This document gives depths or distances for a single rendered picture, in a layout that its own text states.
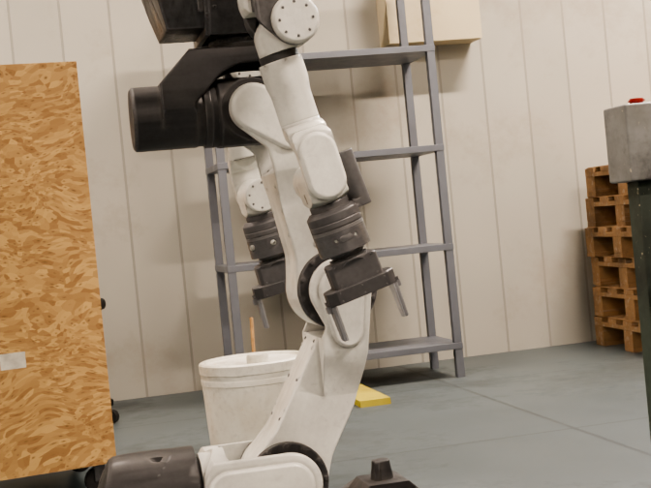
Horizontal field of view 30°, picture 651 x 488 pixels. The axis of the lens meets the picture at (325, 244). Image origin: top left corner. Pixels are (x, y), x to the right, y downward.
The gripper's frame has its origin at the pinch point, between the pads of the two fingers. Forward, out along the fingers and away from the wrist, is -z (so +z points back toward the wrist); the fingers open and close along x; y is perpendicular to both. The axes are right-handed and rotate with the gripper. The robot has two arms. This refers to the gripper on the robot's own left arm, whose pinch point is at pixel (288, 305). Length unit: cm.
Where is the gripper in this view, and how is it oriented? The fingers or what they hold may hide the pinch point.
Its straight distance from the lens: 244.3
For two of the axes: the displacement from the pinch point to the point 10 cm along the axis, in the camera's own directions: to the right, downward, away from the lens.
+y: -2.2, -0.4, 9.8
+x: 9.4, -2.9, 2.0
